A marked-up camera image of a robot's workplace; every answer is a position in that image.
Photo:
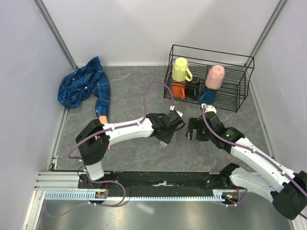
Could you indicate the black mug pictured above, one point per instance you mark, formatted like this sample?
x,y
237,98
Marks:
x,y
192,88

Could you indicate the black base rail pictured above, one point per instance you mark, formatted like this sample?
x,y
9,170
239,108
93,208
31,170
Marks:
x,y
170,183

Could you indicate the light blue cable duct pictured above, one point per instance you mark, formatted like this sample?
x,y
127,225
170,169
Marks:
x,y
94,196

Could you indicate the clear nail polish bottle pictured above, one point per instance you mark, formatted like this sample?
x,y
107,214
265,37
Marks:
x,y
163,144

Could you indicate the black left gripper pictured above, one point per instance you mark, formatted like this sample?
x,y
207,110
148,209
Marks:
x,y
167,139

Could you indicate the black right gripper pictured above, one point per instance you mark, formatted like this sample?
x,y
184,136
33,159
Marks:
x,y
194,123

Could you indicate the orange mug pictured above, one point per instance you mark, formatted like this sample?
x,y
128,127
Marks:
x,y
178,90

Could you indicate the black wire rack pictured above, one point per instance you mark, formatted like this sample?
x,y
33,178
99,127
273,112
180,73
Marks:
x,y
235,86

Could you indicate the mannequin hand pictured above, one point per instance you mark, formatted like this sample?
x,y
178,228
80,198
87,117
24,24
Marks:
x,y
103,120

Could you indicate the blue plaid shirt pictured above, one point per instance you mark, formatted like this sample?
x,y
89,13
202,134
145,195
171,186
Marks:
x,y
84,82

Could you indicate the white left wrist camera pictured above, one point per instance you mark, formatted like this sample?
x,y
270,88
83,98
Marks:
x,y
172,108

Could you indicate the pink faceted mug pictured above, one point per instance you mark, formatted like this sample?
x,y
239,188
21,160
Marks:
x,y
215,77

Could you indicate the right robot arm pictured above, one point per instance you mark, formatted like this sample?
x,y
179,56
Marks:
x,y
283,187

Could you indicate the blue mug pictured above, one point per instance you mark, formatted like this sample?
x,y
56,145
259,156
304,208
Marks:
x,y
208,96

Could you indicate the yellow faceted mug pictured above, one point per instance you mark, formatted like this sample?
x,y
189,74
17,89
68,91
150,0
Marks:
x,y
180,71

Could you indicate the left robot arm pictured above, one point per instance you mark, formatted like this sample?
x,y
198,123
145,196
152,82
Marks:
x,y
92,151

